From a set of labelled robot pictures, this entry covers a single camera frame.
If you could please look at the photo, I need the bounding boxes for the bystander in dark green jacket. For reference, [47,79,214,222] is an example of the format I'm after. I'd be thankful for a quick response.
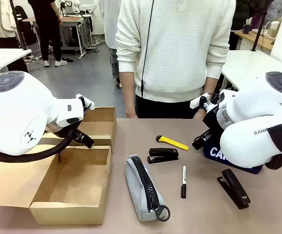
[228,0,266,51]

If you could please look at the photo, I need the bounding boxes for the yellow utility knife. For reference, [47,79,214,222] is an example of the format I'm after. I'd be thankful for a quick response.
[156,135,190,151]

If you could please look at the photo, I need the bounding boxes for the bystander in black clothes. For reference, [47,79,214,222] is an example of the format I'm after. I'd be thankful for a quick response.
[28,0,68,68]

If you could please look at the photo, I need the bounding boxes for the white table with straight edge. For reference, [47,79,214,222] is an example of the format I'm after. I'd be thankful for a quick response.
[0,48,32,78]

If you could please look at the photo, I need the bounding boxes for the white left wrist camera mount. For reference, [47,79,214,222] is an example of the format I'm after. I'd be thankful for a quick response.
[76,94,95,112]

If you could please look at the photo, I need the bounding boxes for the person's right forearm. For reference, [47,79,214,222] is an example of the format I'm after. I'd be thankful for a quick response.
[119,70,136,112]

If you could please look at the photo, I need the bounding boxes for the black and white marker pen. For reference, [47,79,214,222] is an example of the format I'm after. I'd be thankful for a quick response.
[180,165,187,199]

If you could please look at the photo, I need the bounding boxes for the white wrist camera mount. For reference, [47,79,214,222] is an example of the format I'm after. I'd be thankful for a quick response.
[76,94,95,112]
[189,92,211,110]

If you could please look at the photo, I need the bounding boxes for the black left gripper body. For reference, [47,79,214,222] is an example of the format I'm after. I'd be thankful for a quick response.
[44,120,82,137]

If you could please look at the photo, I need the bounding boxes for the slanted black stand pole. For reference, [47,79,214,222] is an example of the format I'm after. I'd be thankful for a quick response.
[251,0,271,52]

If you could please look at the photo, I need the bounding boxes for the person in white sweater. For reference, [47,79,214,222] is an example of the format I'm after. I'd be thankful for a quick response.
[115,0,237,119]

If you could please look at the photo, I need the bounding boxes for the white table with rounded corner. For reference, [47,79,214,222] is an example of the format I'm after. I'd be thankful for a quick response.
[221,50,282,91]

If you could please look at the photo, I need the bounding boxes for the long black stapler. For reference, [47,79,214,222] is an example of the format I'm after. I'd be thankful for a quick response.
[216,168,251,210]

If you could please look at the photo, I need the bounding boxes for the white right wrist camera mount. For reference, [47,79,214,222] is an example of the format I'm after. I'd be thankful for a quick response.
[189,92,211,110]

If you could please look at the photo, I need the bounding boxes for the white cylinder container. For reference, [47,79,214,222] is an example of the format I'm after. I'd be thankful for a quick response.
[270,21,281,37]

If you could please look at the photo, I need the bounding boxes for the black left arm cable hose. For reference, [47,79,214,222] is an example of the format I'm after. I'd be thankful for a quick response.
[0,126,81,163]

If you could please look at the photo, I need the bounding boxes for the bystander in white shirt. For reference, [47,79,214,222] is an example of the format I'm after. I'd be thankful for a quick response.
[98,0,122,88]

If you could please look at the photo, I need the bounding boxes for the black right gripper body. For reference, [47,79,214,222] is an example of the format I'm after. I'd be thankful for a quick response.
[202,96,226,142]

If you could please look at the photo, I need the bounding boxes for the black tripod pole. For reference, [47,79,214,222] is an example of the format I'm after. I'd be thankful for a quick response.
[9,0,28,51]

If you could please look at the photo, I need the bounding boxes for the person's left hand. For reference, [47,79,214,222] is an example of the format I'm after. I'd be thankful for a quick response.
[192,107,206,120]

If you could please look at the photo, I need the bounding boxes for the short black stapler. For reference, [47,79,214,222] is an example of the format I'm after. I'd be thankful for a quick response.
[147,147,180,164]

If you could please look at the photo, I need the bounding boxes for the person's right hand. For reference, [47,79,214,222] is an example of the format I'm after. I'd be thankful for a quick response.
[125,108,138,119]

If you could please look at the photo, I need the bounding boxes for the metal frame workbench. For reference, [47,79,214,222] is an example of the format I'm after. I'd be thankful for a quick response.
[22,16,100,60]

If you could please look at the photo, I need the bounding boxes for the person's left forearm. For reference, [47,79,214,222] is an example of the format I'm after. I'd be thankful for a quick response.
[201,76,220,98]

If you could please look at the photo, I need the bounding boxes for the small brown cardboard box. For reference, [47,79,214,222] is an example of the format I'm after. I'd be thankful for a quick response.
[43,106,117,147]

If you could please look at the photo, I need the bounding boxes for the navy blue pencil case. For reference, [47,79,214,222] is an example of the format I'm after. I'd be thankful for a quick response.
[202,141,264,175]

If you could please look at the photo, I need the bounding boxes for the wooden table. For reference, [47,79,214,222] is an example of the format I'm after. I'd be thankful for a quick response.
[235,29,282,56]

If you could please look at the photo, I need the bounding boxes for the thin black hanging cord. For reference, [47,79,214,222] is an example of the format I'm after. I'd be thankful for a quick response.
[141,0,155,98]

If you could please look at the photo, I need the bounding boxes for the large brown cardboard box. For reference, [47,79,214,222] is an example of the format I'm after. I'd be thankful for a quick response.
[0,144,113,225]

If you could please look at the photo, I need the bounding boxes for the grey zipper pencil case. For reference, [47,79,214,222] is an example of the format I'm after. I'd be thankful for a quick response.
[124,154,171,222]

